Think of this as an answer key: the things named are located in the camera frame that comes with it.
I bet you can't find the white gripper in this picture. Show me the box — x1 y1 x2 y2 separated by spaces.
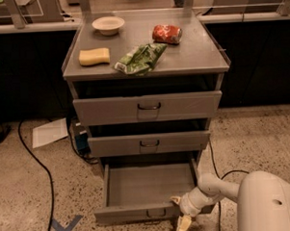
170 188 216 231

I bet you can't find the grey bottom drawer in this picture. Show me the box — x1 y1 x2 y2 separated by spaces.
92 157 218 225

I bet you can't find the grey drawer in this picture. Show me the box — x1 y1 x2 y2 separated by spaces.
73 91 222 126
92 157 218 225
89 130 210 157

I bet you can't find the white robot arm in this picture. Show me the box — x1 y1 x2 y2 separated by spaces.
171 171 290 231

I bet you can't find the grey middle drawer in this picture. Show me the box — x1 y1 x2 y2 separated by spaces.
89 130 210 157

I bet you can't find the grey top drawer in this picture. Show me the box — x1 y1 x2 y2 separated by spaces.
73 91 222 126

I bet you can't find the grey drawer cabinet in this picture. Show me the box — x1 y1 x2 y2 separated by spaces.
59 5 236 177

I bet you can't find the blue power box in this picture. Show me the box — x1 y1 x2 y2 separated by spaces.
72 120 90 154

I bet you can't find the white paper sheet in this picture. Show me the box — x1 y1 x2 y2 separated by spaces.
32 118 68 148

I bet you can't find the green chip bag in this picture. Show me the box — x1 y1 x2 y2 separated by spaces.
114 42 167 76

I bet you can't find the crushed red soda can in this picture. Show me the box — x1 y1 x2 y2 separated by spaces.
152 24 182 45

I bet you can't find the yellow sponge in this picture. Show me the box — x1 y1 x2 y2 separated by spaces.
79 48 110 66

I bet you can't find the white bowl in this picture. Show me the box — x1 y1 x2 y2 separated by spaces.
92 16 124 37

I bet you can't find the black floor cable left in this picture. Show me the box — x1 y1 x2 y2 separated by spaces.
17 117 58 231

